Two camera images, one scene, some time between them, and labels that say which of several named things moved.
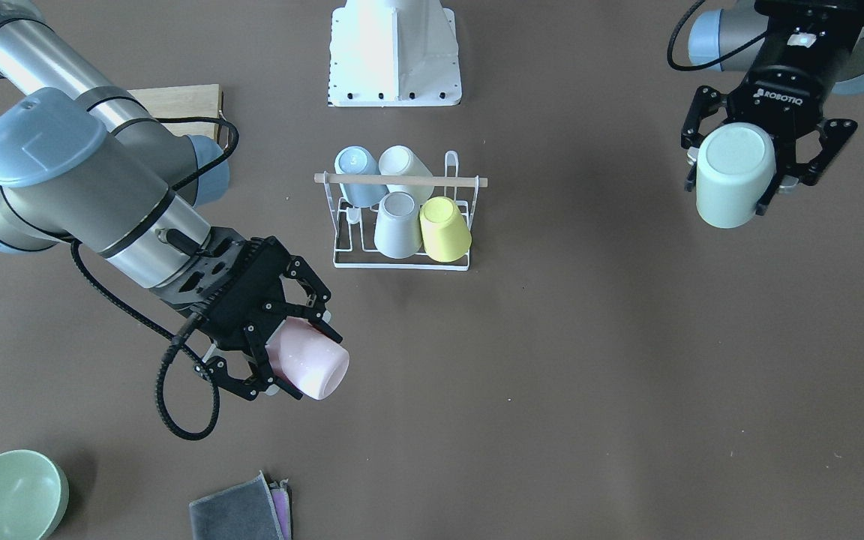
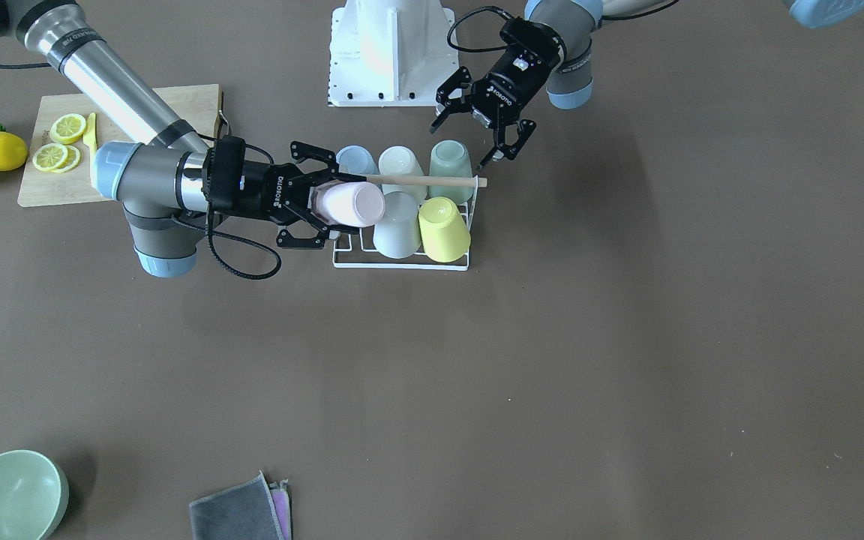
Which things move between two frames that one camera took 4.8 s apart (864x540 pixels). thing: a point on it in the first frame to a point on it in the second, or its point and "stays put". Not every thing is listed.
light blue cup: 358,160 stays put
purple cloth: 282,506 stays put
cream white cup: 401,160 stays put
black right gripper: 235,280 to 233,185
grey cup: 398,232 stays put
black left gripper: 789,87 to 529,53
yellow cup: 446,235 stays put
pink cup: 307,358 to 355,203
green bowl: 14,495 stays put
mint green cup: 736,162 to 451,157
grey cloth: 244,511 stays put
